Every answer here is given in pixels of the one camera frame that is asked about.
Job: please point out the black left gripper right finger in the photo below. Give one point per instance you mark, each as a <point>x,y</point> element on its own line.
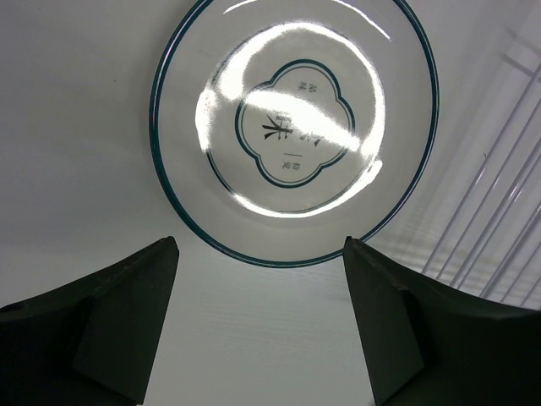
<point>425,343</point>

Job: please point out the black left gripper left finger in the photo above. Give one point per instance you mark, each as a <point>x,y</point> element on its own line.
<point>92,341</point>

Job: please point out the white plate with black rings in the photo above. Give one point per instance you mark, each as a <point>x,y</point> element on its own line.
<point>280,128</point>

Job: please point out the white wire dish rack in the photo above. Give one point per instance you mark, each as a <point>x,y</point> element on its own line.
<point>473,222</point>

